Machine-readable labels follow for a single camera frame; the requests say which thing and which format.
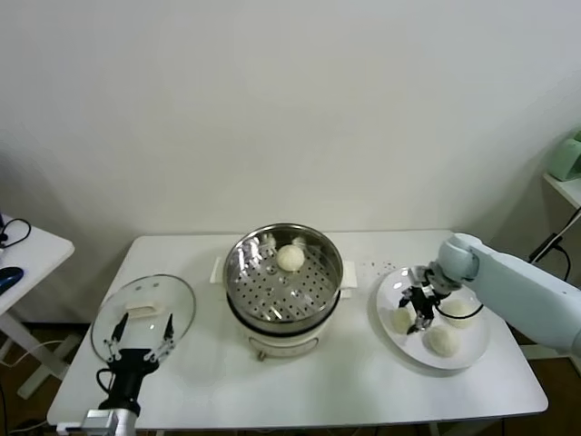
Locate stainless steel steamer basket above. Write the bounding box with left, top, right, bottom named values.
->
left=224, top=222, right=345, bottom=324

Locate black power adapter cable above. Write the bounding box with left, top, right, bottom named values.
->
left=528, top=232, right=572, bottom=285

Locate white side desk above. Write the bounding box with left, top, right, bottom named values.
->
left=0, top=224, right=83, bottom=401

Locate white steamed baozi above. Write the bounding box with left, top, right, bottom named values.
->
left=276, top=244, right=305, bottom=273
left=442, top=299, right=478, bottom=329
left=422, top=326, right=460, bottom=358
left=390, top=308, right=417, bottom=336

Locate white oval plate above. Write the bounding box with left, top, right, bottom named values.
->
left=375, top=265, right=492, bottom=372

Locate thin black desk cable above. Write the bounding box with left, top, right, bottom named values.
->
left=0, top=217, right=34, bottom=249

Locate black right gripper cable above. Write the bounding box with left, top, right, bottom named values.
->
left=433, top=302, right=485, bottom=320

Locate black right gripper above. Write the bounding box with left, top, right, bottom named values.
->
left=398, top=283, right=439, bottom=336

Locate pale green box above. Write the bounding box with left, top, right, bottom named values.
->
left=551, top=135, right=581, bottom=183

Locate glass pot lid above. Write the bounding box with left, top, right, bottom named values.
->
left=90, top=272, right=198, bottom=362

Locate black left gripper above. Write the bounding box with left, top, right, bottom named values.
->
left=98, top=312, right=176, bottom=412

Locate white floor cable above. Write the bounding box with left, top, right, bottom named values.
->
left=0, top=340, right=69, bottom=367

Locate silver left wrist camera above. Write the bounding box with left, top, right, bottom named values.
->
left=56, top=408, right=120, bottom=432

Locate blue computer mouse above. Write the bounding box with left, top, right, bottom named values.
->
left=0, top=266, right=26, bottom=292

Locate steel steamer pot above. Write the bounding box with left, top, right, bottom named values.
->
left=211, top=255, right=360, bottom=363

